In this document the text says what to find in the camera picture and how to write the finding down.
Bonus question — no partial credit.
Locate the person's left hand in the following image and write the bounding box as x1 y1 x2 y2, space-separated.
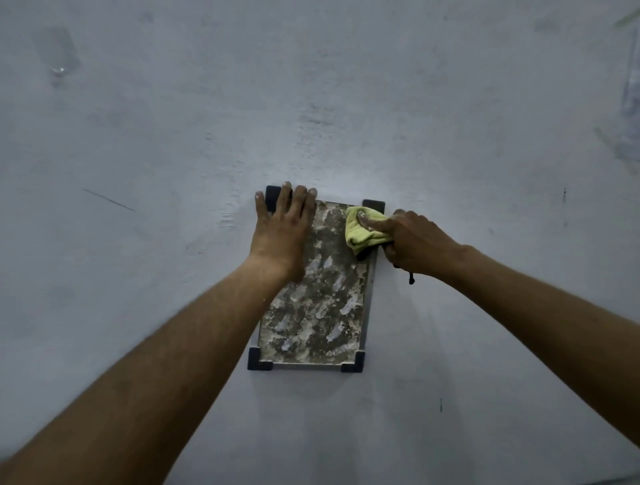
249 182 319 283

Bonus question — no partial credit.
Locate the person's left forearm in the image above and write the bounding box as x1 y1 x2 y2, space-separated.
0 252 307 485

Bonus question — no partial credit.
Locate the person's right forearm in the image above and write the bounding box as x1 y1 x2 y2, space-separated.
439 244 640 450

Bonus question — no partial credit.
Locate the person's right hand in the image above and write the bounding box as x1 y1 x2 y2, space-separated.
357 209 463 279

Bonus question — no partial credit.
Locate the yellow-green cleaning cloth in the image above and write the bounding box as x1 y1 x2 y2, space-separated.
344 206 395 257

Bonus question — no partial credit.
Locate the framed wall mirror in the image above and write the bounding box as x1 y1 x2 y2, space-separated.
256 199 379 369

